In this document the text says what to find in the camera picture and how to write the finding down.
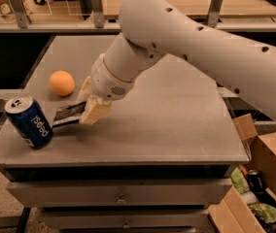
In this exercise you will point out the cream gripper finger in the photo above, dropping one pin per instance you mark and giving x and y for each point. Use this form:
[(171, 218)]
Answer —
[(85, 90), (95, 109)]

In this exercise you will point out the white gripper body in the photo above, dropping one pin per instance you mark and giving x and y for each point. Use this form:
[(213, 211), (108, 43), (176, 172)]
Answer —
[(108, 82)]

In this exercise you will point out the black rxbar chocolate wrapper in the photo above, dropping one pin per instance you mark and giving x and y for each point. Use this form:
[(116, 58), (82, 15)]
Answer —
[(70, 114)]

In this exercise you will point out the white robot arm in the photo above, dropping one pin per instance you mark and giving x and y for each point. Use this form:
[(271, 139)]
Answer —
[(152, 28)]

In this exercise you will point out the blue pepsi can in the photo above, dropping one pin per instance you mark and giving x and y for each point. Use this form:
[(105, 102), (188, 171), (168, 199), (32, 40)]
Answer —
[(26, 115)]

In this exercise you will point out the dark can in box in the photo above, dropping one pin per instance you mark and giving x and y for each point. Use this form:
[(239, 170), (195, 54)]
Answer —
[(255, 181)]

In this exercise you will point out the orange fruit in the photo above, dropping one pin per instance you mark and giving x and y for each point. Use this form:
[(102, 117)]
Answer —
[(62, 83)]

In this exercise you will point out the grey drawer cabinet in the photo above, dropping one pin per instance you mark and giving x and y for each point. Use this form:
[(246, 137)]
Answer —
[(173, 125)]

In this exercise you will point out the upper grey drawer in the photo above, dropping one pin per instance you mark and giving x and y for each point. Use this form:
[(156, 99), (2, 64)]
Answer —
[(120, 193)]

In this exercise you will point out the grey drawer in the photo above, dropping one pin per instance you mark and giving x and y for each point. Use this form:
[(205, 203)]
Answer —
[(120, 193), (124, 219)]

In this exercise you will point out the lower grey drawer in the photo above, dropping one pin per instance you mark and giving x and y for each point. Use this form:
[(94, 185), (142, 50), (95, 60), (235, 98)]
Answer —
[(124, 219)]

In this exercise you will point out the green snack bag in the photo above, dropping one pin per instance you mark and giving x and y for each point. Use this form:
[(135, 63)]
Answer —
[(239, 181)]

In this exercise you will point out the cardboard box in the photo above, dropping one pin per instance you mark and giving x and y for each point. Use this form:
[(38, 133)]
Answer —
[(232, 215)]

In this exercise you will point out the green chip bag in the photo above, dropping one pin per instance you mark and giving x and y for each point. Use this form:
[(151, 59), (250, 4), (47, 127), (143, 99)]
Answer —
[(263, 212)]

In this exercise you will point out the middle metal bracket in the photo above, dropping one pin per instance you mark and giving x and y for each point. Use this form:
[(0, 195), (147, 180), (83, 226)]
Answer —
[(98, 15)]

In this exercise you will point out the metal bracket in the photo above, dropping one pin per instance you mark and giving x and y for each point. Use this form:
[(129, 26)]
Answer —
[(20, 13), (212, 18), (98, 15)]

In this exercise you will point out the left metal bracket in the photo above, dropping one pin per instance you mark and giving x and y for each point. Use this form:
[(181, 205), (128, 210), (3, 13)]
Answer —
[(20, 13)]

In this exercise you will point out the right metal bracket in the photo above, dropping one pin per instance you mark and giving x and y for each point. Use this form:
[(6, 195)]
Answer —
[(212, 18)]

